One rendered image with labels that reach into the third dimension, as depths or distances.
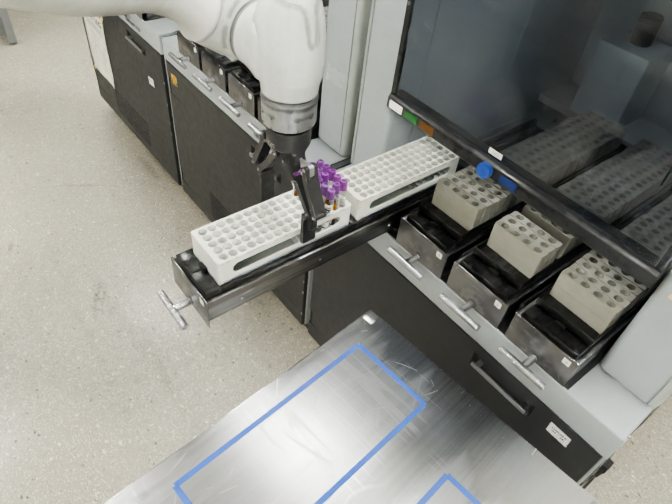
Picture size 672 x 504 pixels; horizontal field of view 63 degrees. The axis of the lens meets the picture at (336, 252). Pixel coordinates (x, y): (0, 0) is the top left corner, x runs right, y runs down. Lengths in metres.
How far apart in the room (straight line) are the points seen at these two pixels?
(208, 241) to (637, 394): 0.80
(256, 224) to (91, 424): 0.99
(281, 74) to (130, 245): 1.54
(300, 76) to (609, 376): 0.76
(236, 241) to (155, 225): 1.36
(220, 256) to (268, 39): 0.37
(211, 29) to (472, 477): 0.74
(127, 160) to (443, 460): 2.17
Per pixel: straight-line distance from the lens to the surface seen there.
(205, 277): 0.99
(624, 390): 1.12
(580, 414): 1.08
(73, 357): 1.97
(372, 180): 1.13
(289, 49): 0.80
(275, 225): 1.01
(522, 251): 1.07
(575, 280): 1.04
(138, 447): 1.75
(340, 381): 0.86
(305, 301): 1.72
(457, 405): 0.87
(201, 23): 0.89
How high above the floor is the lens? 1.55
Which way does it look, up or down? 45 degrees down
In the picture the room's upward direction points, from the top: 7 degrees clockwise
